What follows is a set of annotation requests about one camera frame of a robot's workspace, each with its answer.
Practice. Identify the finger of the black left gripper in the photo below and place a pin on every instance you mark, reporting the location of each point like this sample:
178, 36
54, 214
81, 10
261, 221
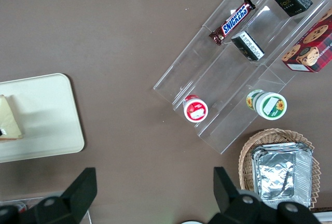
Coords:
2, 132

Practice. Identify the white rectangular plastic bin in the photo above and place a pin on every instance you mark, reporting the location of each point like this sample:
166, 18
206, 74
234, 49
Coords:
326, 220

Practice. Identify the clear acrylic stepped shelf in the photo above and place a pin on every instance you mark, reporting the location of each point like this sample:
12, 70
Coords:
207, 78

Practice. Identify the cream plastic tray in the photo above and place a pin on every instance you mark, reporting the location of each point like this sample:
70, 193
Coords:
46, 117

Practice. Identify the green lid white jar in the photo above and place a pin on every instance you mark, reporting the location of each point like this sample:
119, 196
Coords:
272, 106

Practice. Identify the red tartan cookie box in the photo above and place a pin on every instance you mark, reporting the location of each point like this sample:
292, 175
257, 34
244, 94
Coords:
311, 50

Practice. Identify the light tan wicker basket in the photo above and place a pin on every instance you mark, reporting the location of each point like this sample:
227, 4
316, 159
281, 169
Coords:
272, 134

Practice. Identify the red lid white jar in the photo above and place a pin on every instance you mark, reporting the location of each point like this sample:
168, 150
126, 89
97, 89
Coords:
195, 110

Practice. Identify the Snickers chocolate bar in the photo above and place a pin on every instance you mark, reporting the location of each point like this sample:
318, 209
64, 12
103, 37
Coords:
233, 20

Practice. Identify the red cola bottle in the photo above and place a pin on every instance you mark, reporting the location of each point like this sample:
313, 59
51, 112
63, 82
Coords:
21, 207

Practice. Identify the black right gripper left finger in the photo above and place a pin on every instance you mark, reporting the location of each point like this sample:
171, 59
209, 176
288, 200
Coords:
75, 198

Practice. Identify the triangular sandwich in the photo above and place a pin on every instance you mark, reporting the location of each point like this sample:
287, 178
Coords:
9, 120

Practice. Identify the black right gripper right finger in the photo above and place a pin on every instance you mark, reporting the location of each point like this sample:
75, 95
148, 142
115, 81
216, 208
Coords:
233, 206

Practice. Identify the stack of foil trays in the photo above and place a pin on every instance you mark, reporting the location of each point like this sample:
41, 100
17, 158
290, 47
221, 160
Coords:
275, 177

